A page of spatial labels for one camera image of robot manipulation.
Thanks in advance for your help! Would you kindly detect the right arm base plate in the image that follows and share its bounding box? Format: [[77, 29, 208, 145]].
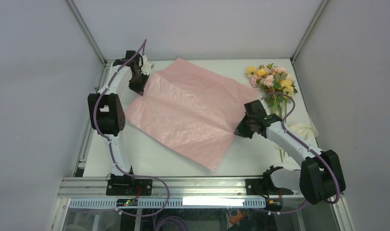
[[245, 178, 294, 198]]

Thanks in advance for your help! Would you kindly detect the aluminium front rail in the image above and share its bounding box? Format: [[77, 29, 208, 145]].
[[58, 176, 259, 198]]

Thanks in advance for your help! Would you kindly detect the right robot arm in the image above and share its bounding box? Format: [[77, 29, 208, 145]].
[[234, 100, 346, 205]]

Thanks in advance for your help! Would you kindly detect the yellow fake flower stem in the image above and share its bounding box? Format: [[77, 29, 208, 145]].
[[246, 65, 298, 120]]

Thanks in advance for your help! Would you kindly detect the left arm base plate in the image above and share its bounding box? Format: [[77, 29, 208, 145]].
[[106, 176, 153, 196]]

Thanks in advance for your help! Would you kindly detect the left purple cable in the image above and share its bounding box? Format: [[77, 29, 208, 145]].
[[91, 38, 172, 218]]

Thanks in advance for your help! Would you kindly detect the cream ribbon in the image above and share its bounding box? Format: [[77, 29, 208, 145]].
[[289, 117, 319, 141]]

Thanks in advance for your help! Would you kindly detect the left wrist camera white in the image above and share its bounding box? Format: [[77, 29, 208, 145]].
[[140, 55, 154, 76]]

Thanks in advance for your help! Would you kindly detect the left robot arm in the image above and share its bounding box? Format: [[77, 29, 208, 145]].
[[88, 51, 153, 176]]

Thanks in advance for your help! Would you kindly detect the purple cable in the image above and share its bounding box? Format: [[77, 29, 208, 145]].
[[91, 38, 172, 218], [255, 92, 341, 215]]

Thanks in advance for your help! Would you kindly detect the white led light bar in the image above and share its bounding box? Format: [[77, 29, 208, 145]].
[[182, 196, 245, 207]]

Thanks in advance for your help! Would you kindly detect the pink purple wrapping paper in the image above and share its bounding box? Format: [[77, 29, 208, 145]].
[[125, 59, 260, 170]]

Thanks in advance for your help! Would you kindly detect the pink fake flower stem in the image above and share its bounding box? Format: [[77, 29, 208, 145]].
[[250, 66, 289, 106]]

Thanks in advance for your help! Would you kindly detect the white fake flower stem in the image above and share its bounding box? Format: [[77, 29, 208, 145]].
[[275, 146, 288, 162]]

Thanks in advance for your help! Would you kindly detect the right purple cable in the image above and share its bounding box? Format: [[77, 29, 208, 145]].
[[255, 92, 341, 215]]

